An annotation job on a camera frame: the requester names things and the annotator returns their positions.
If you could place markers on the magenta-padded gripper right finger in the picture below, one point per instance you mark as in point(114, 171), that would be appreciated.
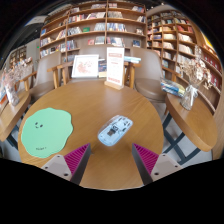
point(146, 160)

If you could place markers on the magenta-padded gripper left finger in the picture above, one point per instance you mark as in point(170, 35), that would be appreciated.
point(77, 160)

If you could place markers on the transparent computer mouse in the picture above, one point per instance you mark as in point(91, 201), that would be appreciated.
point(115, 131)

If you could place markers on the green blob-shaped mouse pad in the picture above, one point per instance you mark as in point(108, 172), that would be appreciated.
point(46, 132)

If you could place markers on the round wooden side table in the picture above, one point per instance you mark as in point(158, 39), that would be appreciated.
point(11, 115)
point(193, 123)

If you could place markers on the glass vase with dried flowers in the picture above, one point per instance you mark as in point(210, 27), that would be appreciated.
point(189, 98)
point(12, 93)

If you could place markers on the stack of colourful books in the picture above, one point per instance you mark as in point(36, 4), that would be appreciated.
point(172, 88)

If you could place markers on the brown padded wooden armchair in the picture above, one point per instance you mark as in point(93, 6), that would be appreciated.
point(148, 80)
point(90, 50)
point(45, 80)

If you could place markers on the white framed picture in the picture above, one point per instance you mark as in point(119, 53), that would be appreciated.
point(85, 66)

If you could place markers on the dark blue book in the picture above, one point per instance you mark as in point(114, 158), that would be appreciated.
point(103, 68)

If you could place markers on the white sign on wooden stand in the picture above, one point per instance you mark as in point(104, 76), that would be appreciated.
point(115, 65)

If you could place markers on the light blue book stack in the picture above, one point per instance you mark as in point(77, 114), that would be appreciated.
point(132, 59)

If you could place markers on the distant wooden bookshelf unit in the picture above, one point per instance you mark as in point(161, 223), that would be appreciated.
point(18, 55)

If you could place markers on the angled wooden bookshelf unit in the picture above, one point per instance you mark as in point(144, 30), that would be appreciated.
point(173, 36)

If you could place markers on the wide wooden bookshelf unit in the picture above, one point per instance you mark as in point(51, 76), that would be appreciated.
point(96, 26)

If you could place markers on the white hanging ceiling panel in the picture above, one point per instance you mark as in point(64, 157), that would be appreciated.
point(36, 20)

